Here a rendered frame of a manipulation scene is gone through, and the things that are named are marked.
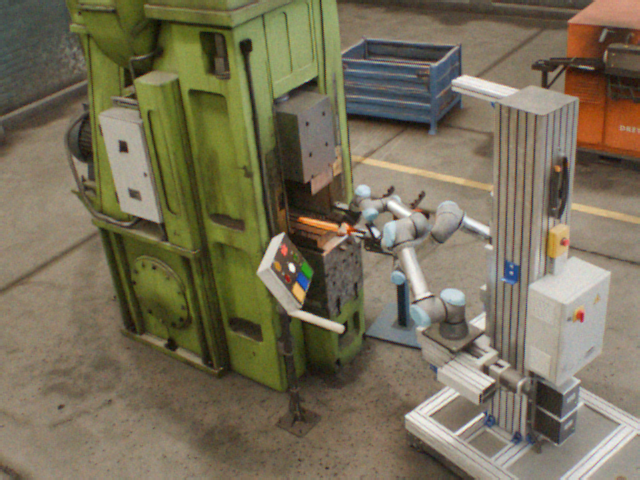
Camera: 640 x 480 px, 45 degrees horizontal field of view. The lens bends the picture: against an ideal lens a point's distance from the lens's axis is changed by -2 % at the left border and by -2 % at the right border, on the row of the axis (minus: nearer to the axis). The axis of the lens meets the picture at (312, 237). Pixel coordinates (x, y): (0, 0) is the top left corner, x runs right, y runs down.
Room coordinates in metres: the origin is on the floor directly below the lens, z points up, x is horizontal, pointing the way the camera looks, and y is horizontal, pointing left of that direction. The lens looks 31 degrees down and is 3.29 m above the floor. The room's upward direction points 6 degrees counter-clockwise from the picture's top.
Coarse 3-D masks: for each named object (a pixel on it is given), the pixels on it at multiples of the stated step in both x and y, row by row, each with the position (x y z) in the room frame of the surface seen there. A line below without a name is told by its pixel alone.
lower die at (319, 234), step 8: (304, 216) 4.15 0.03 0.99; (296, 224) 4.07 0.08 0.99; (304, 224) 4.05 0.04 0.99; (336, 224) 4.03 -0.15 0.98; (296, 232) 3.99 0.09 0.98; (312, 232) 3.96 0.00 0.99; (320, 232) 3.94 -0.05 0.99; (328, 232) 3.96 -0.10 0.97; (336, 232) 4.02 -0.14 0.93; (304, 240) 3.94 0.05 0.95; (312, 240) 3.90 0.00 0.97; (320, 240) 3.90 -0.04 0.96; (328, 240) 3.96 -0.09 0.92
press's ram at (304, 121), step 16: (304, 96) 4.10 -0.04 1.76; (320, 96) 4.07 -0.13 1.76; (288, 112) 3.89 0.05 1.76; (304, 112) 3.89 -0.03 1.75; (320, 112) 3.99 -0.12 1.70; (288, 128) 3.88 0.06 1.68; (304, 128) 3.88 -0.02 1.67; (320, 128) 3.98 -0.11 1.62; (288, 144) 3.89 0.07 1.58; (304, 144) 3.86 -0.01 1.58; (320, 144) 3.97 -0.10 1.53; (288, 160) 3.90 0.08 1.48; (304, 160) 3.85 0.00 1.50; (320, 160) 3.96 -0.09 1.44; (288, 176) 3.91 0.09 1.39; (304, 176) 3.84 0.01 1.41
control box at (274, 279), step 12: (276, 240) 3.58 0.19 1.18; (288, 240) 3.61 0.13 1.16; (276, 252) 3.44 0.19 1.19; (288, 252) 3.53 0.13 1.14; (264, 264) 3.37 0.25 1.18; (288, 264) 3.45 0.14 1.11; (300, 264) 3.54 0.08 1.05; (264, 276) 3.31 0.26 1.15; (276, 276) 3.30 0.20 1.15; (276, 288) 3.30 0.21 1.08; (288, 288) 3.30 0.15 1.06; (288, 300) 3.28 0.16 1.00; (288, 312) 3.28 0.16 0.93
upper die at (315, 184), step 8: (328, 168) 4.01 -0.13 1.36; (320, 176) 3.95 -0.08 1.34; (328, 176) 4.00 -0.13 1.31; (288, 184) 3.98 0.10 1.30; (296, 184) 3.94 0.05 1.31; (304, 184) 3.91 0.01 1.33; (312, 184) 3.89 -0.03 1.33; (320, 184) 3.94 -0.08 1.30; (304, 192) 3.91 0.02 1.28; (312, 192) 3.88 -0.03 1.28
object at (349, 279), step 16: (288, 208) 4.42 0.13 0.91; (336, 240) 3.96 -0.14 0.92; (304, 256) 3.90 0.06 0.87; (320, 256) 3.83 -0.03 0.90; (336, 256) 3.91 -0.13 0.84; (352, 256) 4.03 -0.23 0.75; (320, 272) 3.83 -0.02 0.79; (336, 272) 3.90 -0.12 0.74; (352, 272) 4.02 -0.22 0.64; (320, 288) 3.88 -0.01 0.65; (336, 288) 3.89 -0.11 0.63; (352, 288) 4.01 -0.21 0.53; (304, 304) 3.94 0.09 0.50; (320, 304) 3.88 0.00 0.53; (336, 304) 3.88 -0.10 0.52
